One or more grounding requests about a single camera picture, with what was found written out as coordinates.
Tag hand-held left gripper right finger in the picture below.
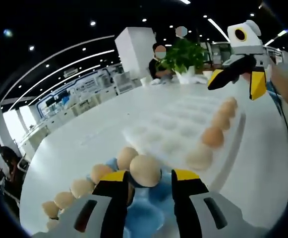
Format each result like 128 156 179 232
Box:
171 168 272 238

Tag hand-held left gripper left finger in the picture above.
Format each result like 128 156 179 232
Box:
31 170 131 238

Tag blue egg tray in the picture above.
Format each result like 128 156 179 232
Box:
84 157 178 238

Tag brown hen egg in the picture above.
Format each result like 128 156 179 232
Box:
129 155 162 188

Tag white foam tray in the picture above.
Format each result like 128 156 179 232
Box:
121 95 248 196

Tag white crumpled tissue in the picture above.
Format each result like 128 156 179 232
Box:
192 75 208 84

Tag long ceiling light bar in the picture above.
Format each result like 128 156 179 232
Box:
207 18 230 42

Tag green potted plant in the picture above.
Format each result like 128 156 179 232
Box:
162 38 209 84

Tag white table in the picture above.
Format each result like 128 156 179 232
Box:
18 83 288 238

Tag light grey office chair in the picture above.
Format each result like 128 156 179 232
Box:
17 158 30 172

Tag white cabinet row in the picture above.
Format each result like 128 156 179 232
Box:
17 84 119 154

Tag white square pillar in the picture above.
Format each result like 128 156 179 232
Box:
115 26 157 87

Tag white office chair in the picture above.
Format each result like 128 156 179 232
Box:
114 71 134 95

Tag blue lit display shelves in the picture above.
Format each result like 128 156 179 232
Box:
36 68 115 117

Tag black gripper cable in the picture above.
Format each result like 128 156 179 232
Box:
267 79 288 152

